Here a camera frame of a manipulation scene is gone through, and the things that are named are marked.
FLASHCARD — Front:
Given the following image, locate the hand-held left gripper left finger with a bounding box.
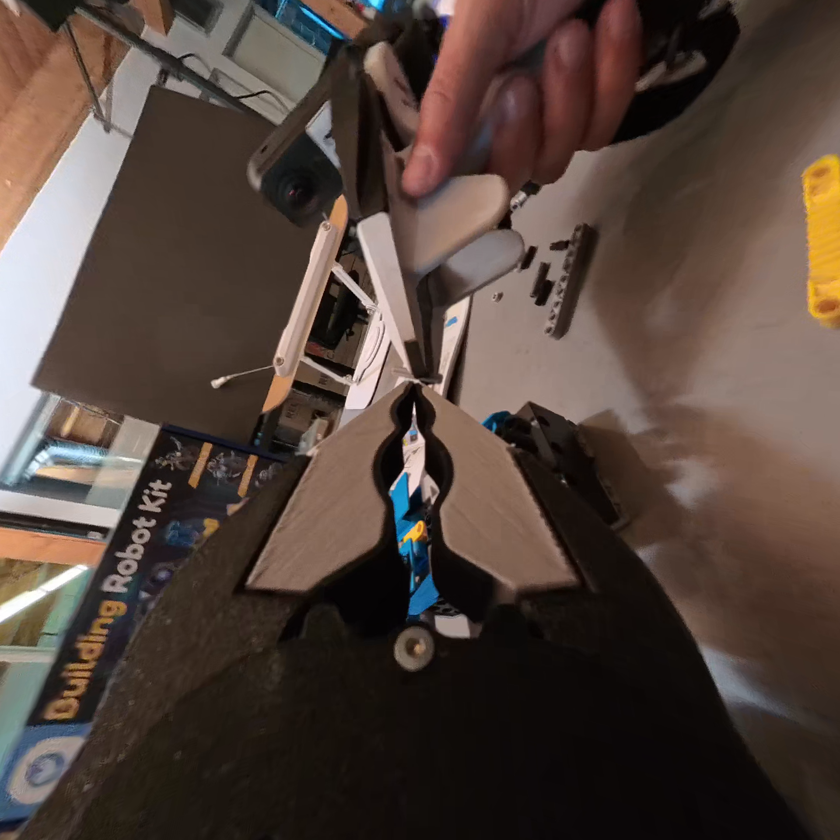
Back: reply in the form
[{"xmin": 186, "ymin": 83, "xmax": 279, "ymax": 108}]
[{"xmin": 244, "ymin": 381, "xmax": 417, "ymax": 595}]

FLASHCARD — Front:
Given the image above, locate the long grey holed beam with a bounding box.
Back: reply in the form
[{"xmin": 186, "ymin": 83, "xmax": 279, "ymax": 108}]
[{"xmin": 543, "ymin": 223, "xmax": 599, "ymax": 340}]

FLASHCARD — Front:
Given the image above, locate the dark brown board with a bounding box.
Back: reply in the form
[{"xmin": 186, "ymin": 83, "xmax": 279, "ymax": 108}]
[{"xmin": 31, "ymin": 85, "xmax": 342, "ymax": 447}]

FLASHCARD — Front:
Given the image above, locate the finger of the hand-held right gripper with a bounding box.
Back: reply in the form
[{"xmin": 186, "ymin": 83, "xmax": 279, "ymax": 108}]
[
  {"xmin": 356, "ymin": 213, "xmax": 425, "ymax": 368},
  {"xmin": 392, "ymin": 202, "xmax": 444, "ymax": 387}
]

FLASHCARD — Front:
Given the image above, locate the partly built blue toy robot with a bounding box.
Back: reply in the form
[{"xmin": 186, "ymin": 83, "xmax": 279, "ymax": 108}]
[{"xmin": 387, "ymin": 400, "xmax": 632, "ymax": 641}]

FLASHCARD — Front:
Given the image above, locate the dark blue kit box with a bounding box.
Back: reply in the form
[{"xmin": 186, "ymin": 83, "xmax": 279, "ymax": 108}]
[{"xmin": 0, "ymin": 423, "xmax": 290, "ymax": 815}]

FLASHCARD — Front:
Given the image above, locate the person's right hand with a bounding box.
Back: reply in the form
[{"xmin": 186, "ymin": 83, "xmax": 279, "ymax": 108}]
[{"xmin": 400, "ymin": 0, "xmax": 645, "ymax": 199}]

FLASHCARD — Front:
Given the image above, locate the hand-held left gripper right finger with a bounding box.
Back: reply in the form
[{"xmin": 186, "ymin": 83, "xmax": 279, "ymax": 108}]
[{"xmin": 416, "ymin": 384, "xmax": 581, "ymax": 602}]

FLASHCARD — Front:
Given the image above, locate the yellow toothed rack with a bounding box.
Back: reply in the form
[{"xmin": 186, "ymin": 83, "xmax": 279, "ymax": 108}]
[{"xmin": 802, "ymin": 154, "xmax": 840, "ymax": 329}]

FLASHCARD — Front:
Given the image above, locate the grey desk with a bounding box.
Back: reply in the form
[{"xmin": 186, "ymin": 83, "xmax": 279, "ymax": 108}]
[{"xmin": 453, "ymin": 0, "xmax": 840, "ymax": 756}]

